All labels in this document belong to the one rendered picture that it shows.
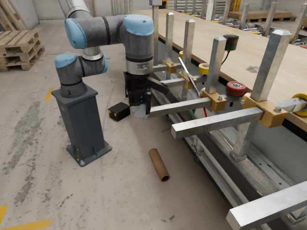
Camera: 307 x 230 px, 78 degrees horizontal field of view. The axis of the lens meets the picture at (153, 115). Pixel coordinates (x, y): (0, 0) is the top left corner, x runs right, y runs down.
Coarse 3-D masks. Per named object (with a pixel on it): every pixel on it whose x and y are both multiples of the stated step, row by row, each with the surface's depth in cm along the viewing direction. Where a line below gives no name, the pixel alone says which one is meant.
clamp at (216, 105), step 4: (204, 88) 90; (204, 92) 87; (216, 92) 86; (204, 96) 87; (208, 96) 84; (212, 96) 83; (216, 96) 83; (212, 100) 82; (216, 100) 80; (224, 100) 80; (212, 104) 82; (216, 104) 80; (220, 104) 80; (224, 104) 81; (212, 108) 83; (216, 108) 81; (220, 108) 82; (224, 108) 83
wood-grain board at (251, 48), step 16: (160, 16) 256; (176, 16) 256; (192, 16) 256; (160, 32) 175; (176, 32) 175; (208, 32) 175; (224, 32) 175; (240, 32) 175; (192, 48) 133; (208, 48) 133; (240, 48) 133; (256, 48) 133; (288, 48) 133; (304, 48) 133; (224, 64) 107; (240, 64) 107; (256, 64) 107; (288, 64) 107; (304, 64) 107; (240, 80) 90; (288, 80) 90; (304, 80) 90; (272, 96) 77; (288, 96) 77; (304, 128) 63
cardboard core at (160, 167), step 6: (150, 150) 167; (156, 150) 167; (150, 156) 165; (156, 156) 160; (156, 162) 155; (162, 162) 156; (156, 168) 153; (162, 168) 150; (162, 174) 146; (168, 174) 146; (162, 180) 148
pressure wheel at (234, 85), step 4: (228, 84) 84; (232, 84) 85; (236, 84) 84; (240, 84) 85; (244, 84) 85; (228, 88) 84; (232, 88) 82; (236, 88) 82; (240, 88) 82; (244, 88) 82; (228, 92) 84; (232, 92) 83; (236, 92) 82; (240, 92) 82; (232, 104) 89
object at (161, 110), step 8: (224, 96) 85; (232, 96) 85; (176, 104) 80; (184, 104) 80; (192, 104) 80; (200, 104) 82; (208, 104) 83; (152, 112) 76; (160, 112) 77; (168, 112) 78; (176, 112) 80
